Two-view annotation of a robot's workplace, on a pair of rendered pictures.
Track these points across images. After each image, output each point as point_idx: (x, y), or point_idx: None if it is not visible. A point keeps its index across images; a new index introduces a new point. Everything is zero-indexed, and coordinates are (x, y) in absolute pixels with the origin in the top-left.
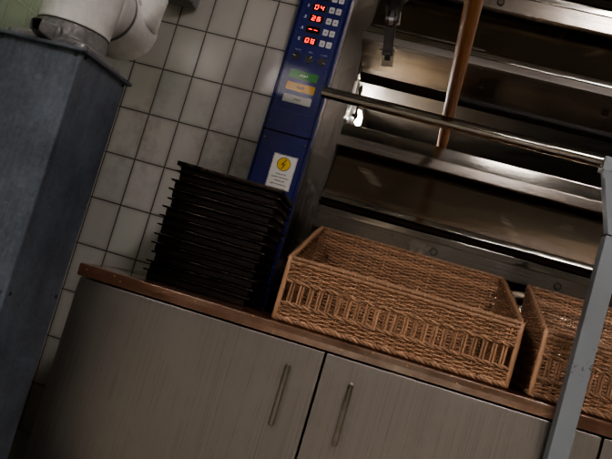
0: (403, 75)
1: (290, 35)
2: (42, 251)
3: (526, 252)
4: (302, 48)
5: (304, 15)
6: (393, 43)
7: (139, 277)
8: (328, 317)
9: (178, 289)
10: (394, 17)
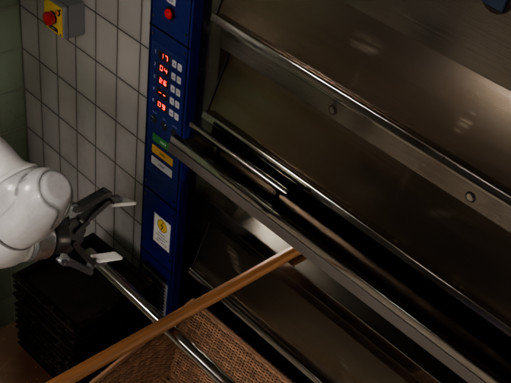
0: None
1: (147, 93)
2: None
3: None
4: (157, 112)
5: (153, 74)
6: (90, 262)
7: (6, 357)
8: None
9: (23, 380)
10: (61, 262)
